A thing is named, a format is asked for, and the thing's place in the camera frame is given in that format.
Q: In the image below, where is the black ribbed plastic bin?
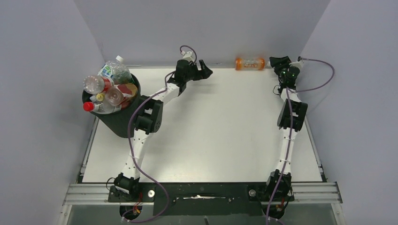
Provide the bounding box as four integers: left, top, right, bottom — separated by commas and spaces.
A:
82, 74, 140, 138

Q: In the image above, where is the orange drink bottle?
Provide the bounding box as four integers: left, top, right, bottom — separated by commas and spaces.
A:
235, 57, 267, 70

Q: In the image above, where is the clear bottle dark green label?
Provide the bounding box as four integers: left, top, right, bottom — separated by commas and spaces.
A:
112, 64, 132, 84

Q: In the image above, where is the clear bottle blue green label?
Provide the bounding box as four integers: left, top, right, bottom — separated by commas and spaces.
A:
97, 55, 126, 79

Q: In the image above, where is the clear bottle red blue label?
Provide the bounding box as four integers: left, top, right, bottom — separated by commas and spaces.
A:
83, 75, 115, 95

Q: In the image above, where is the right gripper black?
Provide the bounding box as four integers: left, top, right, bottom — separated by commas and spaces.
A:
268, 56, 291, 83

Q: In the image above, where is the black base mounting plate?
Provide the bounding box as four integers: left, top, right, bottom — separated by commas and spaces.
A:
108, 182, 294, 217

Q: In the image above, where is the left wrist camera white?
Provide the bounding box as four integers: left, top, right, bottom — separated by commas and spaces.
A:
181, 51, 195, 62

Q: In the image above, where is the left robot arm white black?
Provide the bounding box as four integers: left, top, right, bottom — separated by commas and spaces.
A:
113, 60, 213, 198

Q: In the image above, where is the yellow juice bottle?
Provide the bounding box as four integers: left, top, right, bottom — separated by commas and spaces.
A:
95, 93, 105, 102

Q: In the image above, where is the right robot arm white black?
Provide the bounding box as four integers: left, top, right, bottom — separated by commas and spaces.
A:
264, 56, 308, 200

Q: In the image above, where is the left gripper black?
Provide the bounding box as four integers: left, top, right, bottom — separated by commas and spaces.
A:
184, 60, 212, 83

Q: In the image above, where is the red gold label bottle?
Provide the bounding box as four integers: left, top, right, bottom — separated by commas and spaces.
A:
105, 83, 138, 106

